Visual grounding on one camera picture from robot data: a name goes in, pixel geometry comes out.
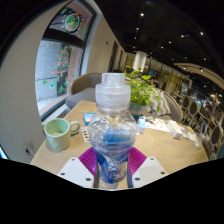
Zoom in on clear blue-labelled water bottle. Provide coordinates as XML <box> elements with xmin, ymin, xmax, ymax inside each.
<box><xmin>88</xmin><ymin>72</ymin><xmax>138</xmax><ymax>185</ymax></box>

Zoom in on group of round-backed chairs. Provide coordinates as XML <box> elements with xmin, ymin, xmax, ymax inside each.
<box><xmin>175</xmin><ymin>94</ymin><xmax>224</xmax><ymax>158</ymax></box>

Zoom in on green potted plant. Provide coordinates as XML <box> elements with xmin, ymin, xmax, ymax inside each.
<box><xmin>123</xmin><ymin>68</ymin><xmax>162</xmax><ymax>116</ymax></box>

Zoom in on white round column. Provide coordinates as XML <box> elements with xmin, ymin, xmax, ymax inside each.
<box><xmin>132</xmin><ymin>50</ymin><xmax>148</xmax><ymax>73</ymax></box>

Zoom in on pale green ceramic mug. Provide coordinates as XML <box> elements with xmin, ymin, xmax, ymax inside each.
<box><xmin>43</xmin><ymin>117</ymin><xmax>82</xmax><ymax>152</ymax></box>

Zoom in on white rectangular box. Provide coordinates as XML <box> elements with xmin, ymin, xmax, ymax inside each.
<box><xmin>166</xmin><ymin>119</ymin><xmax>184</xmax><ymax>140</ymax></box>

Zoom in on blister pack of pills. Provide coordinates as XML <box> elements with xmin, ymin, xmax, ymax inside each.
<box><xmin>80</xmin><ymin>126</ymin><xmax>91</xmax><ymax>144</ymax></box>

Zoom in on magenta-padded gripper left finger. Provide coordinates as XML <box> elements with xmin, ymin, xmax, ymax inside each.
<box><xmin>57</xmin><ymin>147</ymin><xmax>100</xmax><ymax>189</ymax></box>

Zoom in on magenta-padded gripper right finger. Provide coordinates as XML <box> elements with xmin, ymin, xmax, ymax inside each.
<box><xmin>126</xmin><ymin>146</ymin><xmax>169</xmax><ymax>189</ymax></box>

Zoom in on small blue tissue box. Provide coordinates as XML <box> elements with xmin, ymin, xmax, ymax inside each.
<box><xmin>136</xmin><ymin>116</ymin><xmax>147</xmax><ymax>135</ymax></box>

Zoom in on window with holiday stickers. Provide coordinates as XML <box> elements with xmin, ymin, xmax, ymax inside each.
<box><xmin>34</xmin><ymin>0</ymin><xmax>98</xmax><ymax>120</ymax></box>

